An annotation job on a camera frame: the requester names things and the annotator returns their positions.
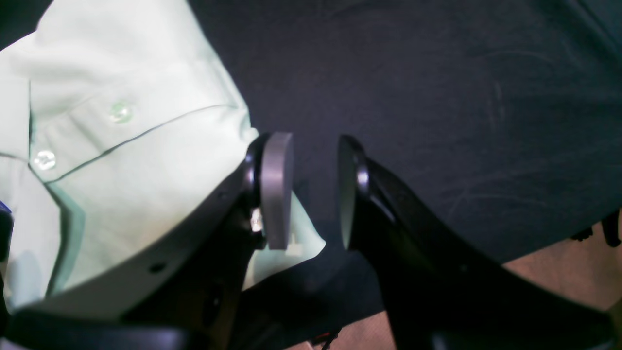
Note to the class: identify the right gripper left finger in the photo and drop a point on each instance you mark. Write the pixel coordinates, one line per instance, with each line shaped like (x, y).
(182, 292)

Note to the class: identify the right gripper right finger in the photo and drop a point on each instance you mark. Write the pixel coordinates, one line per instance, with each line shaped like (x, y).
(439, 292)

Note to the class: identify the light green T-shirt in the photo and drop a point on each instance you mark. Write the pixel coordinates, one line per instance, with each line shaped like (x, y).
(117, 119)

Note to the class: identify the black table cloth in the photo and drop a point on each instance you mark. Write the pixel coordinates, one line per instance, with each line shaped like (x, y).
(502, 116)

